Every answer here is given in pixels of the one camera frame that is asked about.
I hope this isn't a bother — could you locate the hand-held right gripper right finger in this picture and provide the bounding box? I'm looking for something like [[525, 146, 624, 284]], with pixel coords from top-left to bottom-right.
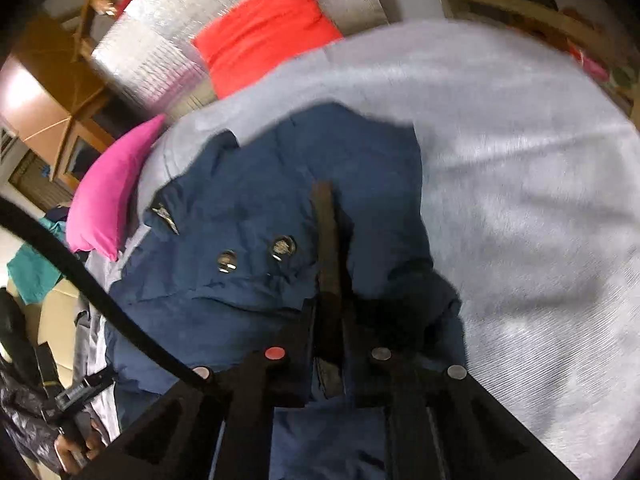
[[334, 204, 576, 480]]

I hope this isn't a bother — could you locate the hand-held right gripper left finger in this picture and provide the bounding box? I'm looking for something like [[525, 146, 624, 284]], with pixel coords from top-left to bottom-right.
[[75, 182, 346, 480]]

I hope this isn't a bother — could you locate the navy blue zip jacket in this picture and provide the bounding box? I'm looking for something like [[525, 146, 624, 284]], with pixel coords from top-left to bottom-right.
[[105, 102, 466, 480]]

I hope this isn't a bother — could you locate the person's left hand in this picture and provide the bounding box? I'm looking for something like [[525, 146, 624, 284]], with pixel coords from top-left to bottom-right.
[[55, 429, 104, 475]]

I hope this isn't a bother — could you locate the black shiny jacket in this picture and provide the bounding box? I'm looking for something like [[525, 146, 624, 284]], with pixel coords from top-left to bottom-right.
[[0, 285, 103, 466]]

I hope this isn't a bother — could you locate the beige sofa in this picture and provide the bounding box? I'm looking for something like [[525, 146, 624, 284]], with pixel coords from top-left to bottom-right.
[[25, 277, 93, 386]]

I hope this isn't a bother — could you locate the teal garment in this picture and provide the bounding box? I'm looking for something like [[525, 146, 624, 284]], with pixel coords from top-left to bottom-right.
[[7, 220, 68, 306]]

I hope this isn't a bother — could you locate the grey blanket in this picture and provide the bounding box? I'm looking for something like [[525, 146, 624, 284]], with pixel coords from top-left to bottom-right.
[[75, 19, 640, 480]]

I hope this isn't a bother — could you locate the pink pillow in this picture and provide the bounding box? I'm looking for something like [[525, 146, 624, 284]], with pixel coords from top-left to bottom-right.
[[66, 114, 167, 262]]

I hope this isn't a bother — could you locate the orange-red pillow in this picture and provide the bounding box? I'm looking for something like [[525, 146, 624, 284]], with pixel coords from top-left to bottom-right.
[[192, 0, 346, 101]]

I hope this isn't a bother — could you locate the striped brown curtain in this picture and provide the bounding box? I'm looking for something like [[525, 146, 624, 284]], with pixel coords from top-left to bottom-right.
[[9, 155, 76, 213]]

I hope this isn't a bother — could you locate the silver foil insulation panel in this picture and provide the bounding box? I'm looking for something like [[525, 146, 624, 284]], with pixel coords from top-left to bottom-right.
[[90, 0, 391, 126]]

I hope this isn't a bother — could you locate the wooden glass-front cabinet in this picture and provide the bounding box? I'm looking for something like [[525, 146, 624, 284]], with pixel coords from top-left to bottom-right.
[[50, 90, 168, 196]]

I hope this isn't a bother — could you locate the wooden pillar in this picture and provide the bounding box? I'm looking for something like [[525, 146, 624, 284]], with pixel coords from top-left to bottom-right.
[[0, 10, 131, 151]]

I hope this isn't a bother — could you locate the black cable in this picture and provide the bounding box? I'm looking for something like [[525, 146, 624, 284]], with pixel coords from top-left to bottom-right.
[[0, 197, 211, 391]]

